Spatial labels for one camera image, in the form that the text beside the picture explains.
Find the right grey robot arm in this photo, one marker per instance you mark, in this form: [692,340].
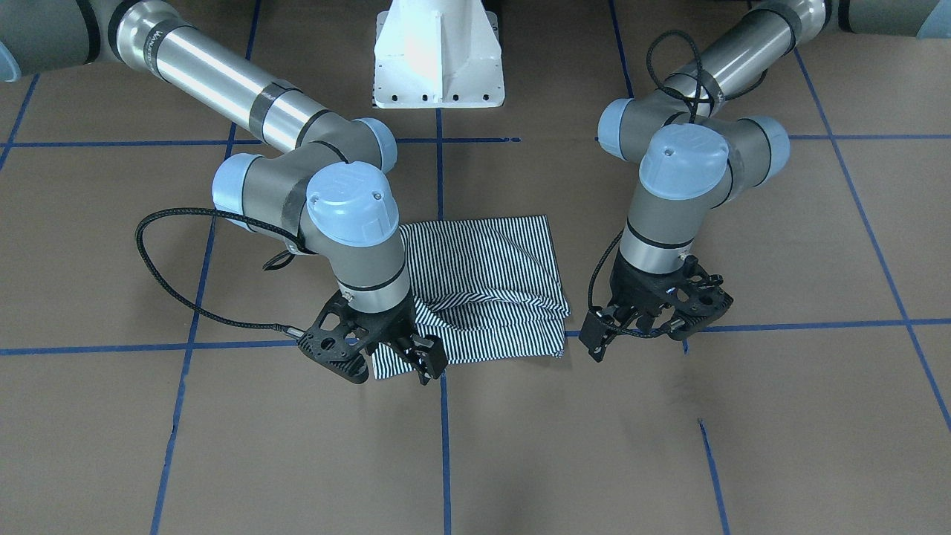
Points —
[325,193]

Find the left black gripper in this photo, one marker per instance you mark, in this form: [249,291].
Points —
[630,291]

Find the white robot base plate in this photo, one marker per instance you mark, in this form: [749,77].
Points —
[438,54]

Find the navy white striped polo shirt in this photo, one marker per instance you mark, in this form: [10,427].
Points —
[490,289]

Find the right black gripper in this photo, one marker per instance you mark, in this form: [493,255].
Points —
[391,327]

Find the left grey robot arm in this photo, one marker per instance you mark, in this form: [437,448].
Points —
[690,162]

